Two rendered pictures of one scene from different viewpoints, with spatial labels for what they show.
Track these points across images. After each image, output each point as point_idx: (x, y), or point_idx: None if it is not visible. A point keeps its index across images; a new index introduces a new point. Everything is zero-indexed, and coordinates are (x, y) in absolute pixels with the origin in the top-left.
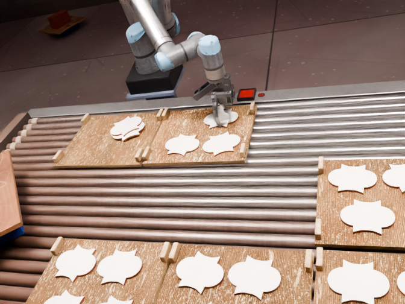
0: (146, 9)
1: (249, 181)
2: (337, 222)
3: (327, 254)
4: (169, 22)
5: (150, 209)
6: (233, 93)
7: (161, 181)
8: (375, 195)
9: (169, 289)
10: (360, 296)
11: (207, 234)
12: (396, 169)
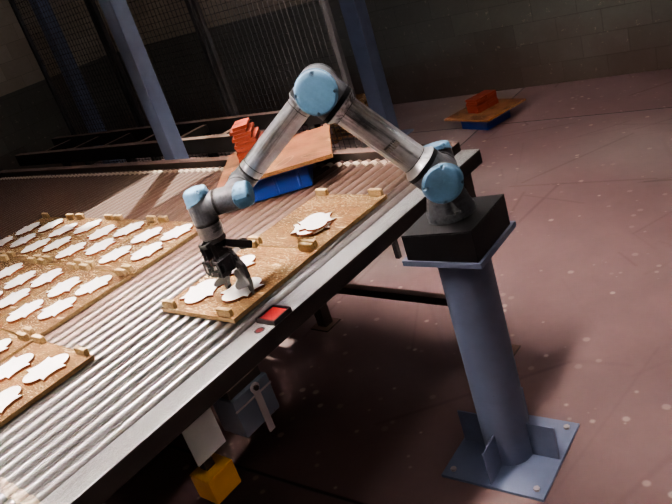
0: (271, 122)
1: (140, 314)
2: (32, 353)
3: (23, 343)
4: (405, 171)
5: (186, 261)
6: (217, 272)
7: None
8: (18, 379)
9: (102, 275)
10: None
11: (123, 291)
12: (12, 397)
